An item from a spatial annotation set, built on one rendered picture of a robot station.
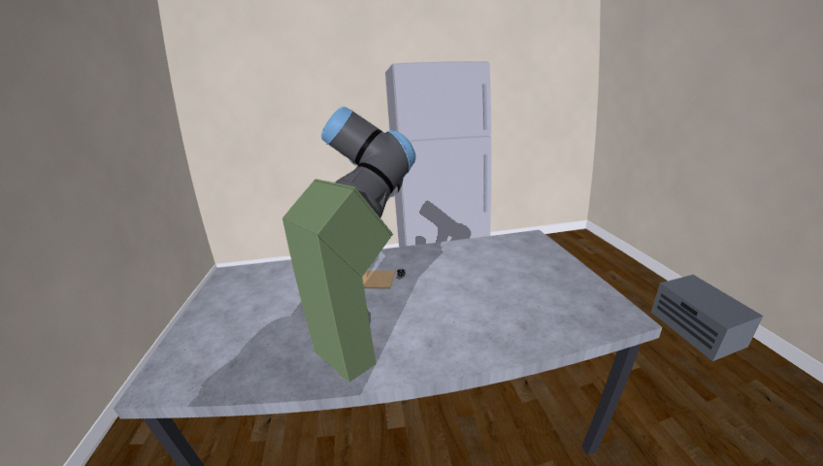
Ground tan flat mat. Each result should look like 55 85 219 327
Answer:
363 270 395 288

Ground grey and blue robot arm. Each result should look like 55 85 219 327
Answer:
321 107 415 217

